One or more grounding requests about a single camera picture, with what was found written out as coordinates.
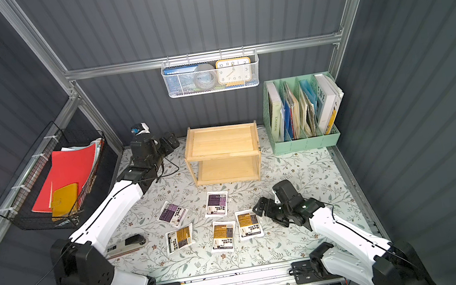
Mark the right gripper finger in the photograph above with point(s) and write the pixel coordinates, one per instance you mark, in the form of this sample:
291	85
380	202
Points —
279	217
265	207

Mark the purple coffee bag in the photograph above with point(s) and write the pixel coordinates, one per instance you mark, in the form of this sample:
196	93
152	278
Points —
172	214
216	205

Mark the purple coffee bag left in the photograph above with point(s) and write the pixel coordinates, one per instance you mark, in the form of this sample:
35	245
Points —
172	214

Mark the purple coffee bag centre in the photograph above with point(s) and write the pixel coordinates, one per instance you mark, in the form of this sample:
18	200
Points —
216	205

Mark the white green book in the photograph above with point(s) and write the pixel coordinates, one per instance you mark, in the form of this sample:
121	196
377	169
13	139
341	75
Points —
276	112

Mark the grey black stapler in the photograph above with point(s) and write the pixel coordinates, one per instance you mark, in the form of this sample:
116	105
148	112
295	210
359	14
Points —
127	246

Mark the red folder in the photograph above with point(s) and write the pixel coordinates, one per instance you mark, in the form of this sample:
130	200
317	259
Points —
69	165

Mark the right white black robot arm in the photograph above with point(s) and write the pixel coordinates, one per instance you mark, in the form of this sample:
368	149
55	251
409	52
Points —
348	251

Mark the yellow white alarm clock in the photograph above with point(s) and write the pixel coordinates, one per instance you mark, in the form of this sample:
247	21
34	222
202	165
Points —
231	72

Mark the black wire side basket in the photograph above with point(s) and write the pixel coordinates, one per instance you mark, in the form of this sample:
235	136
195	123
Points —
16	204

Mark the white book with letters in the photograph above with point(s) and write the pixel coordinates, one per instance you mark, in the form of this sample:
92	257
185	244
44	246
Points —
329	97

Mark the white wire wall basket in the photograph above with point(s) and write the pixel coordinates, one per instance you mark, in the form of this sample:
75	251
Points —
212	59

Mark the grey tape roll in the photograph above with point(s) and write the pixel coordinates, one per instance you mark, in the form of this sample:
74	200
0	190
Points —
204	77

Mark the green file organizer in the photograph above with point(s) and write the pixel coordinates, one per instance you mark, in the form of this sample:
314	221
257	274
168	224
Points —
301	131

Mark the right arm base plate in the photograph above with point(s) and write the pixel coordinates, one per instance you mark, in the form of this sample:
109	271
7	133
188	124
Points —
307	271

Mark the blue box in basket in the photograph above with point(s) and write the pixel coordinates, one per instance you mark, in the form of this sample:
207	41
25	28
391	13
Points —
179	80

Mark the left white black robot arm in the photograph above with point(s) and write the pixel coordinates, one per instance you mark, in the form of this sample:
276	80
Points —
81	259

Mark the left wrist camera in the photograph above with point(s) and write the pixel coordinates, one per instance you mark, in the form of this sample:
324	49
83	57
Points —
140	128

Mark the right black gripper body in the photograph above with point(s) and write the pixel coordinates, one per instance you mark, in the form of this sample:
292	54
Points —
272	208

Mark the yellow notebook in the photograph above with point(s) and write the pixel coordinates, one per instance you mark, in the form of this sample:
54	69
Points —
64	202

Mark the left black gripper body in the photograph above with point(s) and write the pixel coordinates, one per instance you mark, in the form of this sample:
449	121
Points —
166	142

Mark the light wooden two-tier shelf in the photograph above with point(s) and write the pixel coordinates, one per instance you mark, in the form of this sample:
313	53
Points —
223	154

